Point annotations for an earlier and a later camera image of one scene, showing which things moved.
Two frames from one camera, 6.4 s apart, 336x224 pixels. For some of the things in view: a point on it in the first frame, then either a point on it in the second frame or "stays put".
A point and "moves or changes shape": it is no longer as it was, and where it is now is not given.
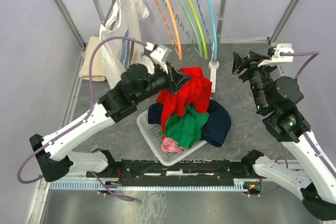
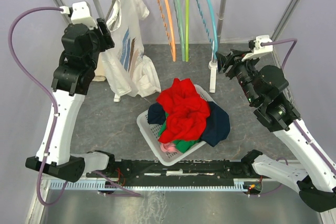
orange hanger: (178, 50) moves or changes shape
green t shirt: (186, 128) → (183, 146)
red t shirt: (197, 92) → (187, 110)
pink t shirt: (169, 145) stays put
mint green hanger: (198, 49) moves or changes shape
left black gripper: (175, 80) → (107, 41)
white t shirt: (128, 10) stays put
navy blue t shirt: (217, 128) stays put
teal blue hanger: (213, 50) stays put
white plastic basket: (151, 132) stays put
